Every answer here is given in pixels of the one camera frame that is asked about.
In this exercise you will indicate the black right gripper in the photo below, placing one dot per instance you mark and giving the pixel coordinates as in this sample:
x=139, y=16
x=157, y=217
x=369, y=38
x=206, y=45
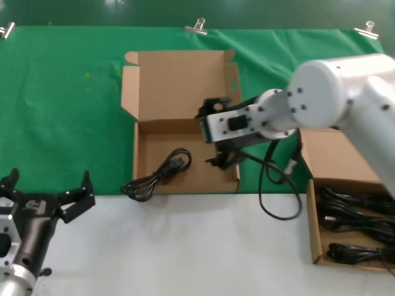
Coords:
x=234, y=147

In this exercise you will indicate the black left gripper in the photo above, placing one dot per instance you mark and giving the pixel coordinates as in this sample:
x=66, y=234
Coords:
x=34, y=228

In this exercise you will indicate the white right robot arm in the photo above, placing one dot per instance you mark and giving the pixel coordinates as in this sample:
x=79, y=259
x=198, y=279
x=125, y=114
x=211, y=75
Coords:
x=324, y=92

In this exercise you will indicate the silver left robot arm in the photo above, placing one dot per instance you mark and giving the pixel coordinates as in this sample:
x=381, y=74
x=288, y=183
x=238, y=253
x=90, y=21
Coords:
x=15, y=282

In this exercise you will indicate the open cardboard box with hole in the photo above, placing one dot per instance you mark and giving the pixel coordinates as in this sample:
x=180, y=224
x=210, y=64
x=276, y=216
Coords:
x=172, y=89

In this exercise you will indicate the green table cloth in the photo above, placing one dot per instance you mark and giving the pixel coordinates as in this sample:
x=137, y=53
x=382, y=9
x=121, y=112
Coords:
x=61, y=123

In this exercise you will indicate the silver binder clip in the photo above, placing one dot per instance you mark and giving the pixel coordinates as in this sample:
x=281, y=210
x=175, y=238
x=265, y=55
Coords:
x=366, y=31
x=6, y=31
x=196, y=29

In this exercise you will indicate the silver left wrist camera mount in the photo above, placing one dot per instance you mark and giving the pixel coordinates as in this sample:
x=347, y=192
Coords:
x=6, y=220

